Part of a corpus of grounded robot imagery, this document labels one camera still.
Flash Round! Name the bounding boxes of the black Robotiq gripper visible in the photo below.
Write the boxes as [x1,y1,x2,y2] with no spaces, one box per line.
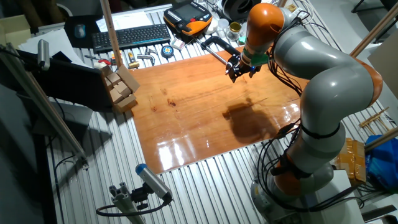
[225,54,262,83]

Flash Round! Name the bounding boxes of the green wrist flange adapter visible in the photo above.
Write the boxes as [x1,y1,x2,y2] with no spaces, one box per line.
[242,48,270,68]

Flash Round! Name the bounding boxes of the black C-clamp steel screw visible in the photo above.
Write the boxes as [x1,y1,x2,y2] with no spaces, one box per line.
[194,35,242,66]

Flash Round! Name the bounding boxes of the glass jar gold lid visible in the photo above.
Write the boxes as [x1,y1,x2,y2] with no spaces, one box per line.
[226,21,243,42]

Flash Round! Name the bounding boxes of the clear jar white lid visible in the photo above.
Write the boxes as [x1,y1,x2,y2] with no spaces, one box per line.
[217,17,230,38]

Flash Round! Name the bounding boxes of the white rounded plastic object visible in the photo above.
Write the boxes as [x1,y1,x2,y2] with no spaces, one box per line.
[205,18,220,35]

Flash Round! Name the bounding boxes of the black round spool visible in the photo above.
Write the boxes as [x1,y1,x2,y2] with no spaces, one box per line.
[221,0,264,22]

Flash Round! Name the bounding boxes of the glossy wooden board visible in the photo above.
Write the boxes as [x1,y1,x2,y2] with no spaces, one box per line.
[128,46,312,175]

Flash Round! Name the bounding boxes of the small white card box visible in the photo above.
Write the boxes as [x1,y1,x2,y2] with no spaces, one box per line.
[170,38,187,51]

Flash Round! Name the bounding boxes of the blue round tape measure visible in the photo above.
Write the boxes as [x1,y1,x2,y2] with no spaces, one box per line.
[160,45,175,59]

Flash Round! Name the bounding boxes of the black orange teach pendant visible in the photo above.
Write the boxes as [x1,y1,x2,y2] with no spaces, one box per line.
[163,1,214,41]

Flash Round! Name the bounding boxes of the white power strip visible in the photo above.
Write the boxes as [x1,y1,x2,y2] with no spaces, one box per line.
[285,2,309,20]

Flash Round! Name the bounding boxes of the bent metal pipe fitting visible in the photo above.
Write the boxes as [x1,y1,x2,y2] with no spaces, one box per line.
[136,53,155,66]

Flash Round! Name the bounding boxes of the brass fitting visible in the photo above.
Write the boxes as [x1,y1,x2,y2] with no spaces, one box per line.
[127,52,141,70]

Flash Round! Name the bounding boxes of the cardboard flap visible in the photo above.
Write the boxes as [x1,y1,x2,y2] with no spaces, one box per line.
[116,64,141,93]

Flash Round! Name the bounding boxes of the black computer keyboard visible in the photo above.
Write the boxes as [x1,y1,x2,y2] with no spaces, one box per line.
[91,23,172,54]

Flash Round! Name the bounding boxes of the white paper sheets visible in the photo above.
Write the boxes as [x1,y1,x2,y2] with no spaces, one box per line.
[95,11,154,33]

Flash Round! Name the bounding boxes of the small cardboard box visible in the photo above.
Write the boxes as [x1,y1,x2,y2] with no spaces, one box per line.
[113,94,138,113]
[113,81,132,98]
[106,72,122,86]

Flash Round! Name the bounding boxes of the wooden sticks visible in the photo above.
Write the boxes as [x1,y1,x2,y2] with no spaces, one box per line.
[359,106,391,134]

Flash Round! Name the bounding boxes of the taped cardboard parcel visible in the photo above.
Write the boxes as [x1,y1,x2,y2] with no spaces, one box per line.
[334,138,368,186]

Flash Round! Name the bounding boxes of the grey cardboard sheet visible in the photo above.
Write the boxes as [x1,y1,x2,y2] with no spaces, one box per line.
[368,37,398,100]

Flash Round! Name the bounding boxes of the dark computer mouse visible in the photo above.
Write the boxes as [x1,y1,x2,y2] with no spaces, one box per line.
[73,23,86,39]

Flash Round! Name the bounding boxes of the black flat panel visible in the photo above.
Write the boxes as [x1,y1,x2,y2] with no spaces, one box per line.
[15,49,113,112]

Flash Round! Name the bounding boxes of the black mouse pad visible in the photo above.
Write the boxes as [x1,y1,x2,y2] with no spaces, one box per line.
[63,14,105,49]

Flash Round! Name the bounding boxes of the aluminium profile piece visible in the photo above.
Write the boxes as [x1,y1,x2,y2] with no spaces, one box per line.
[108,182,147,224]

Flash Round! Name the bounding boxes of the blue plastic bag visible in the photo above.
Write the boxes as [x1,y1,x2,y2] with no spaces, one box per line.
[365,134,398,191]

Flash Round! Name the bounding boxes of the white paper stack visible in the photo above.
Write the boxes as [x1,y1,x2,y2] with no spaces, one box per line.
[17,28,91,68]

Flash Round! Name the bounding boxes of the beige cardboard box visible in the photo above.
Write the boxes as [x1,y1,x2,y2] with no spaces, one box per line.
[0,14,32,49]

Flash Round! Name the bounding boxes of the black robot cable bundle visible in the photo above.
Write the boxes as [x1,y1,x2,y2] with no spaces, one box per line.
[256,9,364,214]

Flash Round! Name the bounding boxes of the red handled tool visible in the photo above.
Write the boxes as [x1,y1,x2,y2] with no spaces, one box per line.
[84,55,112,66]

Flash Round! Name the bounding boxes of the silver camera blue end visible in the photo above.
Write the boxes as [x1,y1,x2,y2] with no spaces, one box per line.
[135,163,174,202]

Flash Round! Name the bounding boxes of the black camera bracket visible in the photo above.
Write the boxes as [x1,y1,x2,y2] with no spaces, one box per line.
[130,182,150,211]

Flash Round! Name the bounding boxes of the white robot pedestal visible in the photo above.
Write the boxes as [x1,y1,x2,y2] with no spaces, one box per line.
[313,169,365,224]

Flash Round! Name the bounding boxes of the black camera cable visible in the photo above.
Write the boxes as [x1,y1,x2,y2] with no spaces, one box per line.
[95,194,174,218]

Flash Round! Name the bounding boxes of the aluminium frame bar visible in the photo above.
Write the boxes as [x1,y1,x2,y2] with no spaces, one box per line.
[0,43,90,169]

